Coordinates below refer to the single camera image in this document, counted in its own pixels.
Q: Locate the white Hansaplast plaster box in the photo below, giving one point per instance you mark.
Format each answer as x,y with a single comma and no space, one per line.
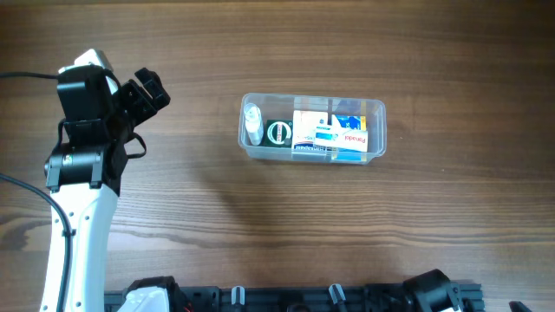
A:
303,147

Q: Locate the green Zam-Buk ointment box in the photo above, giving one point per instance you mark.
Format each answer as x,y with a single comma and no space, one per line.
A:
278,133

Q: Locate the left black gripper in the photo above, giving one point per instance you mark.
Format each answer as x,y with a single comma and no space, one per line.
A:
146,107

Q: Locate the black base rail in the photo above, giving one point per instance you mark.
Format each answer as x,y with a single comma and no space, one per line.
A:
370,297

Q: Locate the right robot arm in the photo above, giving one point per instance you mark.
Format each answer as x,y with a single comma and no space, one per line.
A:
433,291

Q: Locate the blue yellow VapoDrops box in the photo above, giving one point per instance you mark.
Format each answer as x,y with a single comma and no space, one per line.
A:
352,122

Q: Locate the clear plastic container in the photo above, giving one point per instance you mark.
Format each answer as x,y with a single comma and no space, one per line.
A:
282,107

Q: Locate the white blue Panadol box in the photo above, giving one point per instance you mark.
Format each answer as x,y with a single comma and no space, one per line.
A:
341,137

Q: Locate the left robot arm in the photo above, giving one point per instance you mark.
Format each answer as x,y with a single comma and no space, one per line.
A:
83,176

